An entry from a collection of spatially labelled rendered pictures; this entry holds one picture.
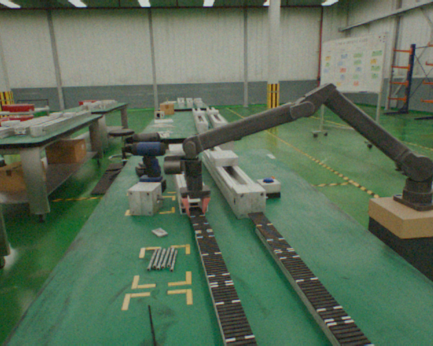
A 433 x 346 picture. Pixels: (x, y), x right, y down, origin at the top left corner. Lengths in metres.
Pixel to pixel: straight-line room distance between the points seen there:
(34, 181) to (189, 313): 2.82
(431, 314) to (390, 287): 0.10
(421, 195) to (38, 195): 3.04
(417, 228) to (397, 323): 0.43
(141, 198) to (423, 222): 0.90
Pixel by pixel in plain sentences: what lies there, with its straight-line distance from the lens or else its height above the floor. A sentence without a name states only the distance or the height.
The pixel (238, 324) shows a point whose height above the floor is 0.81.
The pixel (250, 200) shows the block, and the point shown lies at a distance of 1.16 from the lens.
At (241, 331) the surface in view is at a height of 0.81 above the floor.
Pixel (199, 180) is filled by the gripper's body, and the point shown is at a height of 0.92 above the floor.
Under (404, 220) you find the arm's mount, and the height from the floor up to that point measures 0.84.
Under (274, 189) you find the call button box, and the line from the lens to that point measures 1.36.
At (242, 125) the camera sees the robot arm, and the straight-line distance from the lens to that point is 1.08.
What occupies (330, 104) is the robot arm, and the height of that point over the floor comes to 1.17.
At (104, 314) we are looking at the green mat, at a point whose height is 0.78.
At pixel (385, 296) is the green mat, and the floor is 0.78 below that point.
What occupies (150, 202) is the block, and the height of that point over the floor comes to 0.83.
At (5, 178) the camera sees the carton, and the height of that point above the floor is 0.36.
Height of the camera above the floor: 1.24
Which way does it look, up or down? 15 degrees down
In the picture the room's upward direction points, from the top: 2 degrees counter-clockwise
